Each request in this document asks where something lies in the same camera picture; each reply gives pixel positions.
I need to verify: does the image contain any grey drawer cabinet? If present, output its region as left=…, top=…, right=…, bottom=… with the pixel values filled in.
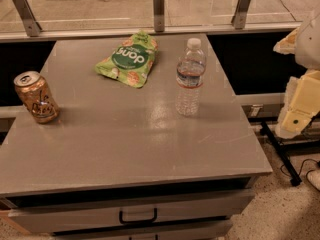
left=0, top=35, right=271, bottom=239

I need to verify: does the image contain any lower grey drawer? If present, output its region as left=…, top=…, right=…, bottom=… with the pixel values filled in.
left=53, top=220, right=232, bottom=240

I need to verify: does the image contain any upper drawer black handle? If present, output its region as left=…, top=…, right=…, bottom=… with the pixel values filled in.
left=118, top=208, right=158, bottom=225

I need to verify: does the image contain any middle metal railing bracket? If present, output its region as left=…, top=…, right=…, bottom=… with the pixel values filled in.
left=153, top=0, right=165, bottom=32

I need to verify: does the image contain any black floor cable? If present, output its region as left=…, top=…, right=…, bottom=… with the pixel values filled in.
left=279, top=157, right=320, bottom=185

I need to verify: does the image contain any gold La Croix can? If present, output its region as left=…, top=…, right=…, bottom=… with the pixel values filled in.
left=14, top=71, right=60, bottom=124

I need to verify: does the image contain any black metal stand leg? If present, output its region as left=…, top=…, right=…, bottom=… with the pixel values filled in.
left=260, top=121, right=302, bottom=187

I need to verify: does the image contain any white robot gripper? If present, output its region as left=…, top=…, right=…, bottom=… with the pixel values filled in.
left=273, top=11, right=320, bottom=139

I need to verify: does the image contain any metal railing bracket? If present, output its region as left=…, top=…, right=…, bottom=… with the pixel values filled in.
left=231, top=0, right=251, bottom=29
left=153, top=0, right=165, bottom=32
left=12, top=0, right=42, bottom=37

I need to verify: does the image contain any green snack bag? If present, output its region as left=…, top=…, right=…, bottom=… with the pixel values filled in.
left=95, top=30, right=158, bottom=88

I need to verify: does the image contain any clear plastic water bottle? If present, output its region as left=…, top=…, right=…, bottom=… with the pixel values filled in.
left=176, top=38, right=206, bottom=116

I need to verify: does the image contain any left metal railing bracket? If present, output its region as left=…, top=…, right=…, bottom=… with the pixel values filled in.
left=12, top=0, right=42, bottom=37

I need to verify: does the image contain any right metal railing bracket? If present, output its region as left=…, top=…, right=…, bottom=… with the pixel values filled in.
left=231, top=0, right=251, bottom=29

